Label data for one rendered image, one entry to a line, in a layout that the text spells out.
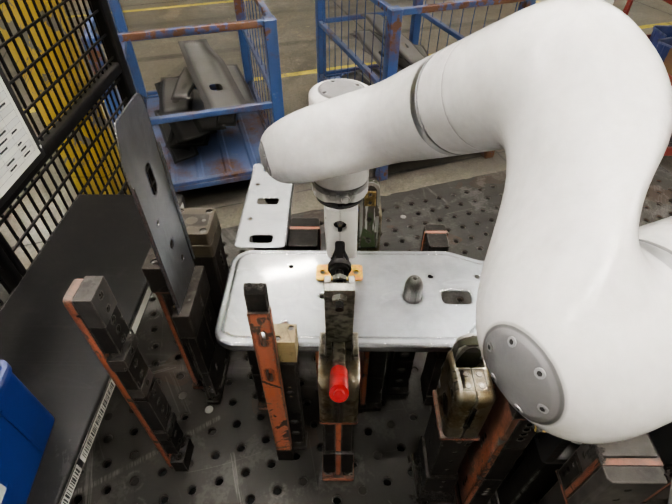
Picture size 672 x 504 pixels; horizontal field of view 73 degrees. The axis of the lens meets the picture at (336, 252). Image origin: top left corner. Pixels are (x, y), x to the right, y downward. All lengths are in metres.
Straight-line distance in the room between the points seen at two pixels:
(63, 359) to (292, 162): 0.46
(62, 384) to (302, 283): 0.39
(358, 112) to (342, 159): 0.05
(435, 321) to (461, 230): 0.67
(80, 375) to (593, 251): 0.67
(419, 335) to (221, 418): 0.48
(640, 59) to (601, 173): 0.07
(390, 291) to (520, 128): 0.54
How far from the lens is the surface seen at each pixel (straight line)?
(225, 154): 2.77
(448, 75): 0.37
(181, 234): 0.81
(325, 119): 0.51
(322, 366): 0.65
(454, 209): 1.49
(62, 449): 0.71
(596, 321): 0.23
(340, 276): 0.54
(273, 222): 0.94
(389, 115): 0.44
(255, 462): 0.98
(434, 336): 0.76
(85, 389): 0.74
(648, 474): 0.66
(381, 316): 0.77
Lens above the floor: 1.61
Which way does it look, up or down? 44 degrees down
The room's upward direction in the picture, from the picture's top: straight up
